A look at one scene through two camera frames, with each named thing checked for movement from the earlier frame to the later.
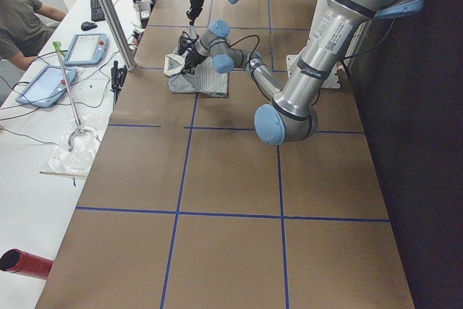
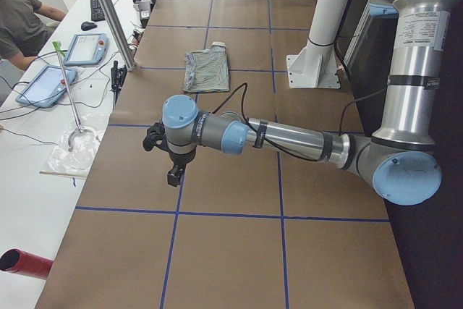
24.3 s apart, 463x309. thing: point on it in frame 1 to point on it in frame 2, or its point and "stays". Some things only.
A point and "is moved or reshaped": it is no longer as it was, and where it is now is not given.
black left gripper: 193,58 to 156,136
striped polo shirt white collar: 206,79 is moved or reshaped
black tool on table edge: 118,76 stays
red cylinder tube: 19,261 stays
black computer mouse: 87,25 stays
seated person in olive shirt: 25,24 stays
